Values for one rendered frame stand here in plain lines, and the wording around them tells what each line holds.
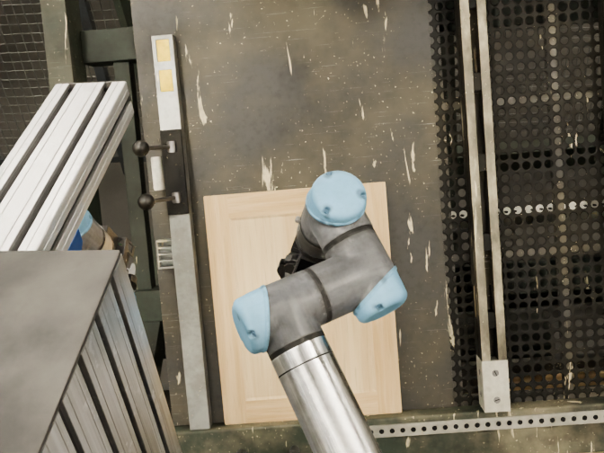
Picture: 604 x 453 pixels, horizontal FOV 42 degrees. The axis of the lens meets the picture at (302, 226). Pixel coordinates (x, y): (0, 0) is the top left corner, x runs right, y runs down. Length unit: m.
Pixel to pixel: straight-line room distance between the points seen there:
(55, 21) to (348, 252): 1.16
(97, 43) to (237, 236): 0.58
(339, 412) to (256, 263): 1.00
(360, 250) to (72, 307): 0.45
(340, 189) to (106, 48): 1.11
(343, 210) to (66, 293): 0.43
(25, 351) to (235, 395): 1.37
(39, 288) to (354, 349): 1.32
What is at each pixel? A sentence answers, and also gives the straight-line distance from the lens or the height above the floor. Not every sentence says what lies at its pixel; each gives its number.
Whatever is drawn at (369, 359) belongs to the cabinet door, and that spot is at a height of 1.00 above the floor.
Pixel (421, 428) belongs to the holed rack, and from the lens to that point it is 1.97.
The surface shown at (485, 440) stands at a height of 0.85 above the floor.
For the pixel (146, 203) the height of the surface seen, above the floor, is 1.44.
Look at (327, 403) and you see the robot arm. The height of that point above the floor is 1.72.
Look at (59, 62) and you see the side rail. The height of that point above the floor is 1.67.
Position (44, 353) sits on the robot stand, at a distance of 0.64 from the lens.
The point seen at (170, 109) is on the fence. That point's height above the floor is 1.55.
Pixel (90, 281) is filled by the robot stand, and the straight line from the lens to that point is 0.69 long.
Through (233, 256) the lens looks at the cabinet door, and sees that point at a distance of 1.91.
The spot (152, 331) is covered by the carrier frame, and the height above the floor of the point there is 0.79.
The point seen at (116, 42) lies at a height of 1.66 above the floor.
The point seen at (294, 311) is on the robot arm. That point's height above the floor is 1.79.
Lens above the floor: 2.46
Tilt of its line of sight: 38 degrees down
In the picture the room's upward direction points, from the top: 6 degrees counter-clockwise
